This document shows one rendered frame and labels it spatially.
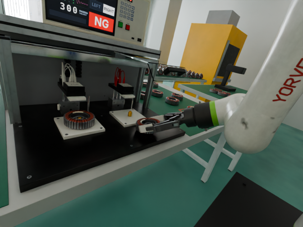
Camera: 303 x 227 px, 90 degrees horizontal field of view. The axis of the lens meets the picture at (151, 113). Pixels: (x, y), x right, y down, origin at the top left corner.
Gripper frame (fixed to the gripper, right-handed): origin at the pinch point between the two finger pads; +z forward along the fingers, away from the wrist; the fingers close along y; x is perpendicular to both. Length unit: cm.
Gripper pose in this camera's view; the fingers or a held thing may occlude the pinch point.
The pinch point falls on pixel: (149, 123)
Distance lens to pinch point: 66.5
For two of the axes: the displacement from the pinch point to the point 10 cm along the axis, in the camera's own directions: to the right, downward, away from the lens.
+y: 3.9, -2.8, 8.8
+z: -8.8, 1.7, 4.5
